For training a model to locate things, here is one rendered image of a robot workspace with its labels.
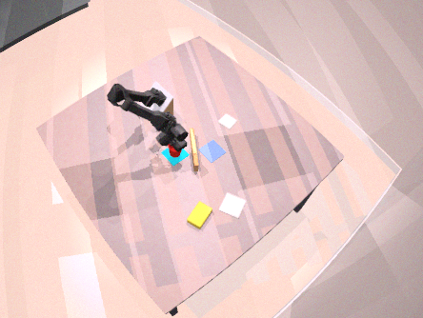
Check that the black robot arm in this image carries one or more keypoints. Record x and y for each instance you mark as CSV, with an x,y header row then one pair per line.
x,y
159,119

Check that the red cup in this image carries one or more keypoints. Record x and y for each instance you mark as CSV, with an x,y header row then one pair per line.
x,y
173,152

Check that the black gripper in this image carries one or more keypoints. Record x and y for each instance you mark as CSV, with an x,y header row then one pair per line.
x,y
176,144

